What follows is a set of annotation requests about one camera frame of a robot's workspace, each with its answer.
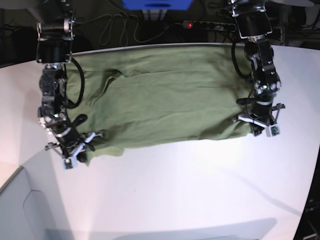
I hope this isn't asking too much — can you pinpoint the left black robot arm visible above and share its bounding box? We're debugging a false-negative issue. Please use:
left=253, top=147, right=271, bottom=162
left=228, top=0, right=285, bottom=138

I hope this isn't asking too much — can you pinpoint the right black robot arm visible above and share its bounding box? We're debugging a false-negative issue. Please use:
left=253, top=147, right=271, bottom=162
left=34, top=0, right=102, bottom=170

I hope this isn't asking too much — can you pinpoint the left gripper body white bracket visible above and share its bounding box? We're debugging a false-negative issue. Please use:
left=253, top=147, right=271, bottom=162
left=232, top=102, right=285, bottom=130

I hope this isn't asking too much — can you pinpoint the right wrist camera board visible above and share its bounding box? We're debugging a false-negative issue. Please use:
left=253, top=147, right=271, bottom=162
left=62, top=158, right=77, bottom=170

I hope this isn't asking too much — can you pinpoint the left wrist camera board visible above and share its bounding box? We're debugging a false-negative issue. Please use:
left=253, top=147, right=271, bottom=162
left=265, top=124, right=280, bottom=138

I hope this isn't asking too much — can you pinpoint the black power strip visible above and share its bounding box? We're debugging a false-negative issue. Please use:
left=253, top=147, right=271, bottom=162
left=182, top=20, right=237, bottom=32

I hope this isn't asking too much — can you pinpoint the blue box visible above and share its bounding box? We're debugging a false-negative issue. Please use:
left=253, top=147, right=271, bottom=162
left=122, top=0, right=193, bottom=11

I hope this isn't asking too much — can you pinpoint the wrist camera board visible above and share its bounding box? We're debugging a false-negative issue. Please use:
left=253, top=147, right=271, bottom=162
left=62, top=158, right=77, bottom=170
left=265, top=124, right=280, bottom=138

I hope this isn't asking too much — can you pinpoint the green T-shirt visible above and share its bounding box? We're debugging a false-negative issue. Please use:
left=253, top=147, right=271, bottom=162
left=68, top=46, right=251, bottom=160

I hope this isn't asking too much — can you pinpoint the grey cable on floor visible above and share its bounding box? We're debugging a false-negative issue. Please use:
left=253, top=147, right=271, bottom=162
left=74, top=12, right=173, bottom=47

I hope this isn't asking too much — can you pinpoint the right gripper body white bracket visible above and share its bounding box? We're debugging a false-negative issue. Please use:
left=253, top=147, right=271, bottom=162
left=44, top=132, right=103, bottom=163

